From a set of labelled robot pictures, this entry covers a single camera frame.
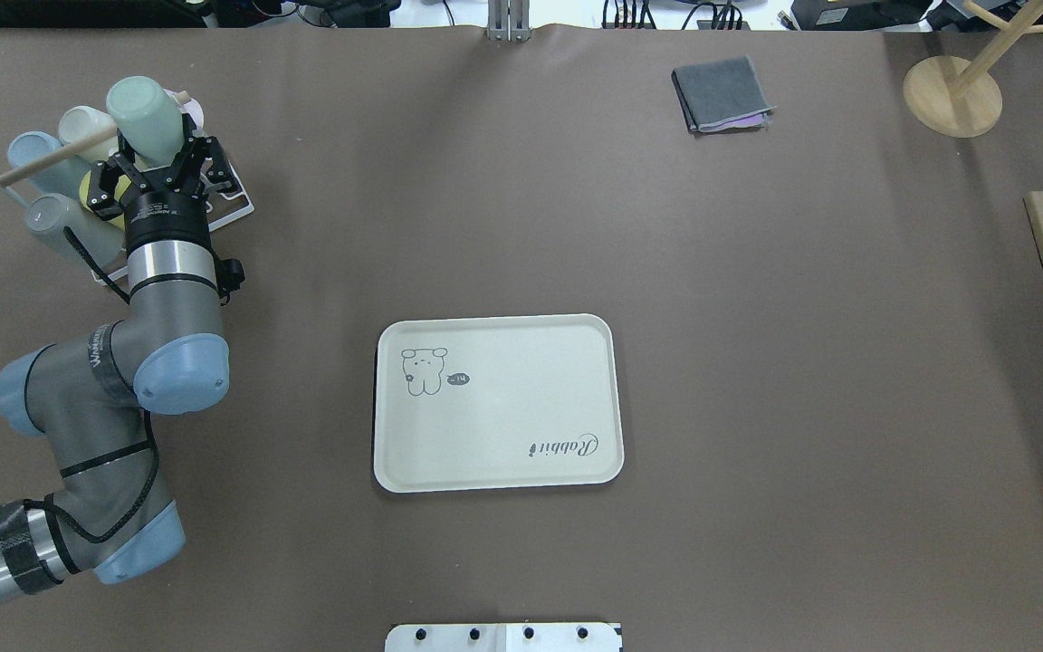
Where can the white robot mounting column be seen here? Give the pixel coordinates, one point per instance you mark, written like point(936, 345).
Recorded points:
point(562, 635)

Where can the cream rabbit print tray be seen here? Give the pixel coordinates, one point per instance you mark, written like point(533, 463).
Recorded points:
point(496, 402)

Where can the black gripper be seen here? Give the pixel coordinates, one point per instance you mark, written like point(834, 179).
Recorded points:
point(165, 217)

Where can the aluminium frame post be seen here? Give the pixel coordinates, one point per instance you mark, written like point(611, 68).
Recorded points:
point(508, 21)

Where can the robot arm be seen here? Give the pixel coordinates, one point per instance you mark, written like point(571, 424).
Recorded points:
point(92, 398)

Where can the cream cup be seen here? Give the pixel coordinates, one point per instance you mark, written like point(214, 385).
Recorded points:
point(82, 122)

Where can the blue cup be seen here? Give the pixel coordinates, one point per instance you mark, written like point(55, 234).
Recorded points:
point(64, 177)

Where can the green cup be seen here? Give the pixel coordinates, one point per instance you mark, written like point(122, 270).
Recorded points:
point(149, 120)

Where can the grey cup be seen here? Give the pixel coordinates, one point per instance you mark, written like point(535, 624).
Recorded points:
point(48, 215)

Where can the folded grey cloth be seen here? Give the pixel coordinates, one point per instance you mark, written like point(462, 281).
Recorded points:
point(718, 96)

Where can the wooden mug tree stand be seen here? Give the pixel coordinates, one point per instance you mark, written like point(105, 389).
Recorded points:
point(959, 98)

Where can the white cup rack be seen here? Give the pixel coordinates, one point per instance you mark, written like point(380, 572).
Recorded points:
point(165, 259)

